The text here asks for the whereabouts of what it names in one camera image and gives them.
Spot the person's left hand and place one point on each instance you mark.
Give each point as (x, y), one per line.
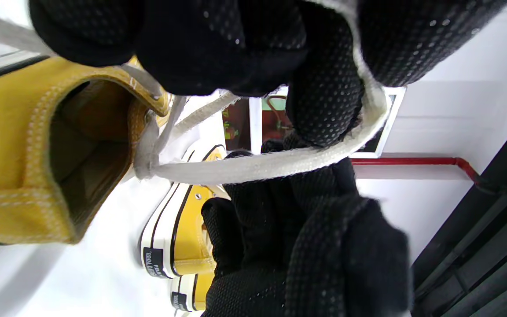
(218, 44)

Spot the glass door fire cabinet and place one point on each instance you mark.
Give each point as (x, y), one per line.
(275, 119)

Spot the white shoe lace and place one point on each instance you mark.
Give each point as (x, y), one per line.
(258, 167)

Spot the red wall pipe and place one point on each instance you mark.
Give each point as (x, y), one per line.
(412, 160)

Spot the person's right hand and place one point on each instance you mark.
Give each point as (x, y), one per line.
(306, 246)

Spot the yellow canvas shoe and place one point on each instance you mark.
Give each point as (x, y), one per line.
(187, 229)
(2, 132)
(203, 290)

